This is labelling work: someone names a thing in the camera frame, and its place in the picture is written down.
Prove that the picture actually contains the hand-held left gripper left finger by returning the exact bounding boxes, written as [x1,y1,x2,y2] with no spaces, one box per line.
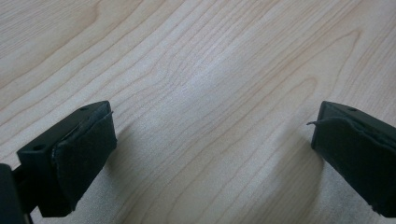
[16,100,119,218]

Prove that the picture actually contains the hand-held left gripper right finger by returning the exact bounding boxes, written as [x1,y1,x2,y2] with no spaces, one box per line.
[306,100,396,218]

